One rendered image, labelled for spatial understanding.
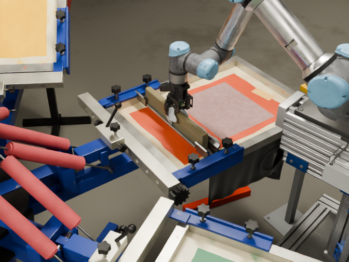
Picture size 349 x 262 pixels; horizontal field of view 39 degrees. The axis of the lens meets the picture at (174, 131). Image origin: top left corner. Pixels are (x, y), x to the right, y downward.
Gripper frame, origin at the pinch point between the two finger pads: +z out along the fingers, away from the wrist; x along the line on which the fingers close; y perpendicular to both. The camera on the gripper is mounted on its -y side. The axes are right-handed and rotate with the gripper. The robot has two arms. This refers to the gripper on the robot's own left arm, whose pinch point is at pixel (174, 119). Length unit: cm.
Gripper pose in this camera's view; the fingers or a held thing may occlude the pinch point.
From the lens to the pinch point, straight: 202.3
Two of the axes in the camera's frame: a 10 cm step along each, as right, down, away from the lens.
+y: 5.8, 5.1, -6.4
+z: -0.1, 7.9, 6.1
